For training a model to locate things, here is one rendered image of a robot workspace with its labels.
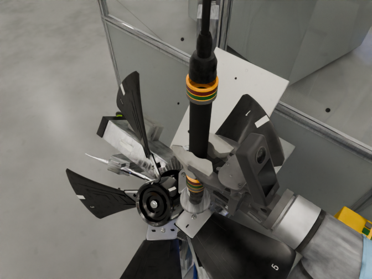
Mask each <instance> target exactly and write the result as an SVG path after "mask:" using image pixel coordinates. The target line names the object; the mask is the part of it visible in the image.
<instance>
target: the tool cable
mask: <svg viewBox="0 0 372 279"><path fill-rule="evenodd" d="M210 11H211V0H203V4H202V16H201V34H202V35H208V34H209V27H210Z"/></svg>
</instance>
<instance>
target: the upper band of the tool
mask: <svg viewBox="0 0 372 279"><path fill-rule="evenodd" d="M188 79H189V75H187V77H186V83H187V85H188V87H189V88H190V89H192V90H194V91H197V92H208V91H211V90H214V89H215V88H216V87H217V85H218V82H219V78H218V76H217V77H216V79H215V80H214V81H213V83H212V82H211V83H208V85H207V84H198V83H195V82H193V81H192V80H191V79H189V80H188ZM197 87H206V88H207V89H199V88H197ZM190 93H191V92H190ZM191 94H192V93H191ZM213 94H214V93H213ZM193 95H194V94H193ZM211 95H212V94H211ZM195 96H198V95H195ZM208 96H209V95H208ZM200 97H206V96H200ZM190 98H191V97H190ZM213 98H214V97H213ZM192 99H193V98H192ZM211 99H212V98H211ZM211 99H209V100H211ZM194 100H196V99H194ZM197 101H208V100H197Z"/></svg>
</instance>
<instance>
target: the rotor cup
mask: <svg viewBox="0 0 372 279"><path fill-rule="evenodd" d="M180 171H181V169H171V170H168V171H166V172H164V173H163V174H162V175H161V177H160V178H158V179H155V180H152V181H149V182H147V183H144V184H143V185H142V186H141V187H140V188H139V190H138V192H137V194H136V208H137V211H138V213H139V215H140V217H141V218H142V219H143V221H144V222H146V223H147V224H148V225H150V226H154V227H161V226H165V225H167V224H168V223H170V222H171V221H173V220H175V219H176V218H178V217H179V216H180V215H181V213H182V212H183V211H184V209H183V208H182V206H181V204H180V203H179V202H180V195H181V194H179V193H178V181H179V172H180ZM173 187H176V189H175V190H172V191H169V190H168V189H170V188H173ZM153 200H155V201H156V202H157V207H156V208H152V207H151V201H153ZM177 214H179V215H178V216H176V217H175V218H173V217H174V216H175V215H177ZM172 218H173V219H172Z"/></svg>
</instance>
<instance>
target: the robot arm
mask: <svg viewBox="0 0 372 279"><path fill-rule="evenodd" d="M172 150H173V153H174V155H175V156H176V158H177V159H178V160H179V161H180V163H181V164H182V165H183V168H184V171H185V173H186V175H187V176H188V177H189V178H191V179H197V180H198V181H199V183H200V184H201V185H203V186H204V187H206V188H207V189H209V190H213V192H211V194H210V199H211V200H212V201H213V202H215V203H216V204H217V205H219V206H220V207H222V208H223V209H224V210H226V211H227V212H228V213H230V214H231V215H232V216H234V215H235V213H236V212H237V211H238V210H241V211H242V212H243V213H245V214H246V215H247V216H249V217H250V218H251V219H253V220H254V221H256V222H257V223H259V224H260V225H261V226H263V227H264V228H265V229H267V230H268V229H269V230H270V229H272V230H273V231H272V234H273V235H274V236H276V237H277V238H279V239H280V240H281V241H283V242H284V243H285V244H287V245H288V246H290V247H291V248H293V249H294V250H296V251H297V252H298V253H300V254H301V255H302V256H303V257H302V258H301V259H300V260H299V262H298V263H297V264H296V266H295V267H294V269H293V270H292V271H291V273H290V274H289V275H288V277H287V278H286V279H372V241H371V240H370V239H368V238H367V237H366V236H365V235H364V234H361V233H359V232H357V231H356V230H354V229H352V228H351V227H350V226H348V225H346V224H345V223H343V222H341V221H340V220H338V219H337V218H335V217H334V216H332V215H330V214H329V213H327V212H326V211H324V210H323V209H321V208H319V207H318V206H316V205H314V204H313V203H312V202H311V201H308V200H307V199H305V198H304V197H302V196H300V195H296V196H293V195H294V192H292V191H291V190H289V189H286V191H285V192H284V194H283V195H282V196H279V195H278V194H276V192H277V191H278V189H279V187H280V185H279V183H278V179H277V175H276V172H275V169H274V166H273V163H272V159H271V155H270V152H269V149H268V146H267V142H266V139H265V136H264V135H261V134H257V133H250V134H249V135H248V137H247V138H246V139H245V140H244V141H243V143H242V144H239V143H237V142H235V141H233V140H231V139H229V138H226V137H223V136H221V135H215V134H213V133H209V142H208V152H207V154H208V155H209V156H210V157H211V158H216V157H218V158H220V159H222V160H223V161H224V162H226V163H225V164H224V165H223V166H222V167H217V168H216V173H215V172H213V166H212V162H211V161H209V160H207V159H201V158H198V157H196V156H195V155H194V154H193V153H192V152H188V151H186V150H185V149H184V148H183V146H179V145H172ZM216 199H218V200H219V201H221V202H222V203H224V204H225V205H226V206H228V208H226V207H224V206H223V205H221V204H220V203H219V202H217V201H216Z"/></svg>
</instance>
